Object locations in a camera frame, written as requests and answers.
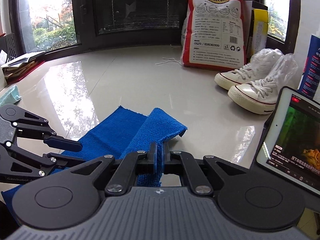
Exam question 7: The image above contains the front red white rice bag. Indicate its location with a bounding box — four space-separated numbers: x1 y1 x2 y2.
181 0 245 71

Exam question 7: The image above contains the left white canvas sneaker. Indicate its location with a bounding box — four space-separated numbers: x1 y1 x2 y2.
214 48 284 90

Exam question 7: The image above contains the blue printed box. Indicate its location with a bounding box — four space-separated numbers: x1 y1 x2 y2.
298 35 319 99

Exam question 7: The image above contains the light green folded towel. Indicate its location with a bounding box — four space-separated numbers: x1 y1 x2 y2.
0 85 22 107

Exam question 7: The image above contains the yellow black box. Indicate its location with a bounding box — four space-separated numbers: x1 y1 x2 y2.
244 1 269 62

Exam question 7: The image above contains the white string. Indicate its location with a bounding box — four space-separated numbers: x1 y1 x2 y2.
154 44 185 67

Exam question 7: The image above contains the white canvas sneaker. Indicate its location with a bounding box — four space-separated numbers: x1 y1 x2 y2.
214 48 284 90
228 54 298 115

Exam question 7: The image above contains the stack of books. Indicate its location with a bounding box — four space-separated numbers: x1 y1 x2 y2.
1 51 46 85

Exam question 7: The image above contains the right white canvas sneaker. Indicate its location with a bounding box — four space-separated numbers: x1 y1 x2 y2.
228 54 298 115

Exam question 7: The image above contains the blue microfiber towel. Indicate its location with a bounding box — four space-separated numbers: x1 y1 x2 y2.
1 105 189 214

